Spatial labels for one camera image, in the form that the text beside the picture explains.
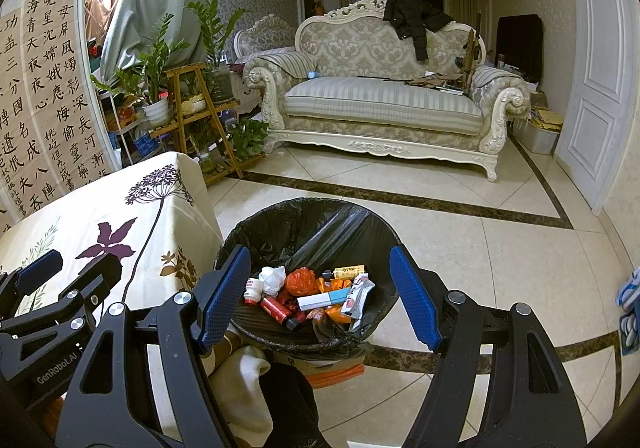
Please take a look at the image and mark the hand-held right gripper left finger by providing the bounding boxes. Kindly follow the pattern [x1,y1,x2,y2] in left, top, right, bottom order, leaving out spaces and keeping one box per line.
[62,245,252,448]

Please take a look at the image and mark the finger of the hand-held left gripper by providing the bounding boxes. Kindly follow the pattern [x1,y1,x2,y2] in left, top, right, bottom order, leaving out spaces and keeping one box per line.
[15,253,123,329]
[0,249,65,316]

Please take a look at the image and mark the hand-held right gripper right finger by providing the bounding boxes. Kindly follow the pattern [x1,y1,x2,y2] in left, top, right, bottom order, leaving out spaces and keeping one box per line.
[389,245,588,448]

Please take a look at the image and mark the small white bottle red label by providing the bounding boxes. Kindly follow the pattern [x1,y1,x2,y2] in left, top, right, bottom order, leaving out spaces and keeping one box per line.
[244,278,266,305]

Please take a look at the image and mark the white tissue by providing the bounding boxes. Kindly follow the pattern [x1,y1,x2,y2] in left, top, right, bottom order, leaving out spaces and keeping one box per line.
[260,266,287,296]

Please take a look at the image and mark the white torn wrapper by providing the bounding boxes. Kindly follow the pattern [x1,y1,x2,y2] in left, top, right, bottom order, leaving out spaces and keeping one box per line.
[345,278,376,320]

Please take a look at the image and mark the red bottle black cap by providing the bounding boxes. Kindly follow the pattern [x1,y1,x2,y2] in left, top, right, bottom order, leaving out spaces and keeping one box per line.
[262,295,303,331]

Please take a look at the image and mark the yellow label bottle black cap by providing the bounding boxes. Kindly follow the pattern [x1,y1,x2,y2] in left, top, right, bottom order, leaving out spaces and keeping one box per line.
[322,265,368,280]

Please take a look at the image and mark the small red-orange plastic bag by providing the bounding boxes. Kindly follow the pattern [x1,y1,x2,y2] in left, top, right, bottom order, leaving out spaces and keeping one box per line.
[285,268,319,299]

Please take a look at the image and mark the orange plastic bag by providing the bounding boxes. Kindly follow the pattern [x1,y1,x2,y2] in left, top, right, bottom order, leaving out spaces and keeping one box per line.
[312,278,353,326]

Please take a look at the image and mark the teal white tube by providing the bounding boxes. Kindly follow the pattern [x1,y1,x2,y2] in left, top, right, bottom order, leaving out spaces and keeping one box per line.
[297,291,351,312]

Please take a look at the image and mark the trash bin black liner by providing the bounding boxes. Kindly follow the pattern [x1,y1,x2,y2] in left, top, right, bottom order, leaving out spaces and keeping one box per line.
[215,197,401,354]

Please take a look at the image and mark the floral tablecloth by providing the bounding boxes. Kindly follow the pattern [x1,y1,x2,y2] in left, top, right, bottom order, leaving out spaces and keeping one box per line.
[0,151,273,448]

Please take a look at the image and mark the person's dark pants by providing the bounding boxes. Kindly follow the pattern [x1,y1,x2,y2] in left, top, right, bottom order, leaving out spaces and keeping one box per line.
[260,363,321,448]

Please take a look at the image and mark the white metal shelf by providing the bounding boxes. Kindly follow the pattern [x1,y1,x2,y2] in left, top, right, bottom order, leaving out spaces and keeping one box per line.
[97,88,151,169]

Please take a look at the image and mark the leafy ivy plant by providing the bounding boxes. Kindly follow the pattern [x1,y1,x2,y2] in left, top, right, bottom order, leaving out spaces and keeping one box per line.
[227,118,271,160]

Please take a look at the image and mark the green plant white pot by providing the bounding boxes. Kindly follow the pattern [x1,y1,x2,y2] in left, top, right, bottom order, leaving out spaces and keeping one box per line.
[90,13,191,126]

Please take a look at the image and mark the calligraphy paper sheet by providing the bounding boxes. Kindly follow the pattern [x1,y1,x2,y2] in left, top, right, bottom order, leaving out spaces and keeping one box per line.
[0,11,23,229]
[19,0,115,219]

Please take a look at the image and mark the cream carved sofa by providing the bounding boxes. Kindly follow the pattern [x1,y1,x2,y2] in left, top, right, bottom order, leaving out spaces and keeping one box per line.
[242,0,532,181]

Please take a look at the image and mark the grey storage box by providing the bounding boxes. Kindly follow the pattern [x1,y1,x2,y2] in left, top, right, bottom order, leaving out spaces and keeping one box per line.
[520,125,558,154]

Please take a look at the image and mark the wooden plant stand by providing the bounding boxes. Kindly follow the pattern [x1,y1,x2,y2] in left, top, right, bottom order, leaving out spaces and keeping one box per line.
[149,63,266,186]

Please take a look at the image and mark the brown papers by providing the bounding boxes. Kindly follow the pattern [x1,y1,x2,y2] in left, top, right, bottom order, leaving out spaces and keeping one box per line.
[405,71,471,94]

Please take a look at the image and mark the white blue sneaker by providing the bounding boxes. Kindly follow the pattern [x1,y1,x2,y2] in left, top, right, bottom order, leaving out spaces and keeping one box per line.
[616,268,640,311]

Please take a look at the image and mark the grey slipper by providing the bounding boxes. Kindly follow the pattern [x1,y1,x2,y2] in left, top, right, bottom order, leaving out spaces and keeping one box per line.
[620,313,640,354]

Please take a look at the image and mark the yellow papers pile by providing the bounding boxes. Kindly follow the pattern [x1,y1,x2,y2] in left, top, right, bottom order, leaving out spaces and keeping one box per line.
[530,106,564,131]

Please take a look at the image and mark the tall green plant dark pot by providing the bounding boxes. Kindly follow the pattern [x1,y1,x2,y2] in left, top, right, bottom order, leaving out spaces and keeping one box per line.
[186,0,248,102]

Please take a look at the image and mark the cream carved armchair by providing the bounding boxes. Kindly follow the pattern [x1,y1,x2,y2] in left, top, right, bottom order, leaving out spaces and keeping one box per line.
[235,14,298,64]

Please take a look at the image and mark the black jacket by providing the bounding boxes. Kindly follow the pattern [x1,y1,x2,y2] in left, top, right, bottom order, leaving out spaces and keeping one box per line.
[382,0,455,62]

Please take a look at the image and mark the white door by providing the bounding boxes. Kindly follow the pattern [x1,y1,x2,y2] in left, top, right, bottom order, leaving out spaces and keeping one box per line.
[555,0,638,216]

